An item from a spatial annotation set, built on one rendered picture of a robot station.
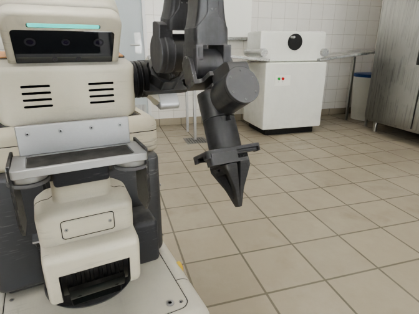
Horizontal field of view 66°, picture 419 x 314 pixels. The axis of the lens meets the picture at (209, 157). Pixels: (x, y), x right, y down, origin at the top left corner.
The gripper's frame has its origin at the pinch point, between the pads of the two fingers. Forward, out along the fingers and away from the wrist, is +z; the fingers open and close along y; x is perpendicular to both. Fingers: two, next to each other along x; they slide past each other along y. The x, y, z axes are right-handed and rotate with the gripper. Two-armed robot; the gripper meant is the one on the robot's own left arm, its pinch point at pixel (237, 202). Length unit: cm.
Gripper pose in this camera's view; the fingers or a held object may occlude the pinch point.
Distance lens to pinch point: 55.3
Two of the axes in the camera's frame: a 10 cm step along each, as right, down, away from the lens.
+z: 2.2, 9.7, -0.9
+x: -4.0, 1.8, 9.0
